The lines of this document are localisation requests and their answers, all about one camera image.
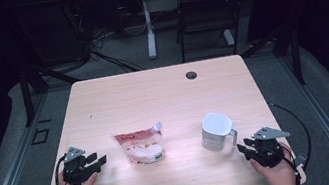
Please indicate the white desk leg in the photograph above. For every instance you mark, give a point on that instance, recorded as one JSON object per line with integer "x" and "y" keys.
{"x": 149, "y": 30}

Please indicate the person's right hand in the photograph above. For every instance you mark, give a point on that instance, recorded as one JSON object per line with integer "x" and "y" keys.
{"x": 280, "y": 172}

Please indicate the white desk foot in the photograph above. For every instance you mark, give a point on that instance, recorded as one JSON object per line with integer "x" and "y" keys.
{"x": 228, "y": 37}

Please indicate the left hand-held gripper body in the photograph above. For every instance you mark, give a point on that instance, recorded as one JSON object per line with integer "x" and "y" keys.
{"x": 76, "y": 173}

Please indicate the black round table grommet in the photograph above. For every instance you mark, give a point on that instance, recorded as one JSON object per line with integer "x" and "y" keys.
{"x": 191, "y": 75}

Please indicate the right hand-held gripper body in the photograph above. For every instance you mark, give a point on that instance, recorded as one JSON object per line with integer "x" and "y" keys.
{"x": 269, "y": 152}

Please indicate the black metal frame stand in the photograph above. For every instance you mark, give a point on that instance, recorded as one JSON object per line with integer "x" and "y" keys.
{"x": 296, "y": 56}
{"x": 26, "y": 95}

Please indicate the pink and white spout pouch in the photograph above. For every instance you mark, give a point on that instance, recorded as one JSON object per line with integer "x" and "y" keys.
{"x": 143, "y": 148}

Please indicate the black folding chair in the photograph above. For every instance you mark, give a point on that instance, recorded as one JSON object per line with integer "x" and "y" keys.
{"x": 208, "y": 4}

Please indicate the dark equipment cabinet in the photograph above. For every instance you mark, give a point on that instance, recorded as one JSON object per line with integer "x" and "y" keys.
{"x": 52, "y": 37}

